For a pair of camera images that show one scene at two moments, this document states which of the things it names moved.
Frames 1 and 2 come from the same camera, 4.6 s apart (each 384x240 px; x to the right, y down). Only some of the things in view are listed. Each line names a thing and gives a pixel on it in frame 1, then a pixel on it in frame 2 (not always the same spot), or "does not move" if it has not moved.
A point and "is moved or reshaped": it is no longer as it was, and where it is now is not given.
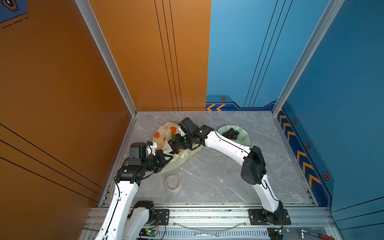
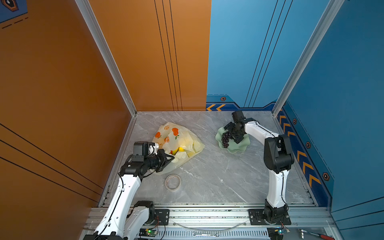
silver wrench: (195, 234) does not move
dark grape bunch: (231, 134) is moved or reshaped
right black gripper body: (184, 141) → (232, 128)
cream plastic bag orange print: (160, 141) does not move
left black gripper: (160, 156) does not move
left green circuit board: (148, 232) does not move
